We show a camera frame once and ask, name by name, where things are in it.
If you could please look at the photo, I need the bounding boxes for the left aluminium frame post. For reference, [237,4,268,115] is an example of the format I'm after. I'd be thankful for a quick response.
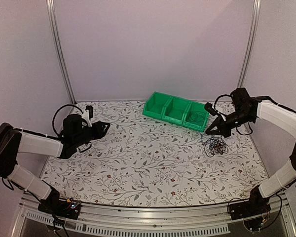
[46,0,76,105]

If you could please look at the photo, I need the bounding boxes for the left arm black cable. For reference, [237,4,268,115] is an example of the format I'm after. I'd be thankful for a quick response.
[51,104,84,136]

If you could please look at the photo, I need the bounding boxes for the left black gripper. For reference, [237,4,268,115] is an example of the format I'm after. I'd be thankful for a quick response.
[74,121,111,148]

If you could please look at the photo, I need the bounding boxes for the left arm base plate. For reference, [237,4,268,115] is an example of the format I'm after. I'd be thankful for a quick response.
[38,198,81,220]

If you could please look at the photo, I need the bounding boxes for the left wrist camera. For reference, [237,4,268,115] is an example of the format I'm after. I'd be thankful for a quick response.
[81,105,93,127]

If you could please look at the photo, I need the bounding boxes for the green bin right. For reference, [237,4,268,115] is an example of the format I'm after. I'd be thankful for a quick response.
[183,101,209,132]

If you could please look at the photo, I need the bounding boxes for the right aluminium frame post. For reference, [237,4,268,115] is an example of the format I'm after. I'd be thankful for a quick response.
[235,0,261,89]

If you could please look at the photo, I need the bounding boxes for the green bin left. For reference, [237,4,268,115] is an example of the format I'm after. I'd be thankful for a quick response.
[143,92,172,120]

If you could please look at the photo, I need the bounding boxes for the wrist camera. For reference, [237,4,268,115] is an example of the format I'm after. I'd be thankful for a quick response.
[204,102,225,120]
[81,105,93,127]

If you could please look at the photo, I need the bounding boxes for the tangled dark cable pile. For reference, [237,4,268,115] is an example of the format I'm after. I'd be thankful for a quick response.
[202,135,229,158]

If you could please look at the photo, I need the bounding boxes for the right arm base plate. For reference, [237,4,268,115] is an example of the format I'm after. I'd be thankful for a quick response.
[227,201,271,232]

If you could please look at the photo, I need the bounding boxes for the floral table mat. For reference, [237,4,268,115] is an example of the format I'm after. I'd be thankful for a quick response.
[41,101,268,207]

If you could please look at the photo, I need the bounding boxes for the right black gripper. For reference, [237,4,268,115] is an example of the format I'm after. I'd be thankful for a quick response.
[206,109,254,138]

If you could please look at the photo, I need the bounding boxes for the front aluminium rail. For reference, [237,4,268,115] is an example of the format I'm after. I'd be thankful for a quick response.
[11,194,296,237]

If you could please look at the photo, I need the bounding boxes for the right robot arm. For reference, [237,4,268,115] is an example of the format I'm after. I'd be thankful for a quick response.
[205,87,296,220]

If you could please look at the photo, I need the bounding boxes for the green bin middle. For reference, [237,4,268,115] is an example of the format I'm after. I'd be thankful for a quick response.
[161,96,191,125]

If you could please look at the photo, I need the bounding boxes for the aluminium frame post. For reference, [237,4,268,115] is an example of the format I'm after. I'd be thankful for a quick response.
[46,0,76,105]
[235,0,261,89]

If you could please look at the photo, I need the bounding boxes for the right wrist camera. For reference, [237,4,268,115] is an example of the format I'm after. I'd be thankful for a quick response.
[204,102,225,120]

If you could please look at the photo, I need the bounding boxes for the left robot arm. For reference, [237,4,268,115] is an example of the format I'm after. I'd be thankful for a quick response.
[0,115,111,214]

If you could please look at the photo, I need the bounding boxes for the green bin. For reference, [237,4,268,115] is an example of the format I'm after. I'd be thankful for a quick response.
[161,96,191,125]
[183,101,209,132]
[143,92,172,120]

